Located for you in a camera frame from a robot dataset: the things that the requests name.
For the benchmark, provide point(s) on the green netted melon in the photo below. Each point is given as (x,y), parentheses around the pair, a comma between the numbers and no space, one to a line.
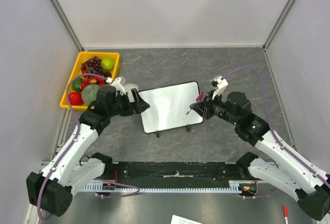
(89,93)

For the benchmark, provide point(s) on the red strawberries cluster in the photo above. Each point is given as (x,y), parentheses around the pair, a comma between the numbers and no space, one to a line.
(88,80)

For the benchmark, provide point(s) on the aluminium left corner post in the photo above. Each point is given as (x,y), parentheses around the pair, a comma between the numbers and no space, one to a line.
(66,23)

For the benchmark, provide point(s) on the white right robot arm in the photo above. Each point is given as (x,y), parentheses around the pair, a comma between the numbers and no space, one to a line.
(307,184)

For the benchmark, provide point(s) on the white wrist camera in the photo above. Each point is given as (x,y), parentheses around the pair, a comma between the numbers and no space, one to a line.
(219,83)
(118,83)

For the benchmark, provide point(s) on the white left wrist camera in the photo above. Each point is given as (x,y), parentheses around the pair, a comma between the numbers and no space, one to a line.
(118,83)

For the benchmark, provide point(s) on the grey whiteboard eraser sponge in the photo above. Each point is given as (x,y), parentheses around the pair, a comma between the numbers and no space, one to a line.
(130,86)

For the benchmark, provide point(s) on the red apple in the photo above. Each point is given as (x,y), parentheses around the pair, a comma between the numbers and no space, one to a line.
(75,99)

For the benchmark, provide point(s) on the yellow plastic fruit tray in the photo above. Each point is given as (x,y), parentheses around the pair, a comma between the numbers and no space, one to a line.
(76,72)

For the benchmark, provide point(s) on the white paper sheet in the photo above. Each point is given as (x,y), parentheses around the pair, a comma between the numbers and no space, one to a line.
(180,220)

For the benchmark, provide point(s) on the aluminium corner post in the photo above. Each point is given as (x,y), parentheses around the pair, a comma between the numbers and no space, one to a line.
(280,20)
(66,23)

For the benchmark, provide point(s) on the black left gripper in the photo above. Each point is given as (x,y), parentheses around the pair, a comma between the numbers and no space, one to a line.
(138,106)

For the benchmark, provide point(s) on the small black framed whiteboard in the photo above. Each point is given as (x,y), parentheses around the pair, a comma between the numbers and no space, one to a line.
(169,107)

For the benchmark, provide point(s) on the light green apple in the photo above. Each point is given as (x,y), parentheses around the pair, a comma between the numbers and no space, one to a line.
(107,64)

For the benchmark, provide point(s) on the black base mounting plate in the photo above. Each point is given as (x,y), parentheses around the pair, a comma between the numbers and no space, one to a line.
(176,174)

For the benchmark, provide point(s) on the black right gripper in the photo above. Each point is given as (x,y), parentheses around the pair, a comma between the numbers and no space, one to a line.
(206,108)

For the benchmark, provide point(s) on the purple grape bunch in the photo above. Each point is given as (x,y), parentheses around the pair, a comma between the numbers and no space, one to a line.
(93,66)

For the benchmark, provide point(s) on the red capped marker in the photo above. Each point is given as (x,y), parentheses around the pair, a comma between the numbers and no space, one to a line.
(285,210)

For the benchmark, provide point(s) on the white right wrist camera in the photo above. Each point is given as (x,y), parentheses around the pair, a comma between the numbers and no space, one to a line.
(219,83)

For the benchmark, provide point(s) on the aluminium right corner post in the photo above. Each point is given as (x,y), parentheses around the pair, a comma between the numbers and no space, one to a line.
(280,20)

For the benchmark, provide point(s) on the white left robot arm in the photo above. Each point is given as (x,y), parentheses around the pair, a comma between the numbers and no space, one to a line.
(53,188)

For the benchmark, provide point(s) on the dark green lime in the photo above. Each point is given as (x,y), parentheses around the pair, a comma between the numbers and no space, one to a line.
(76,84)

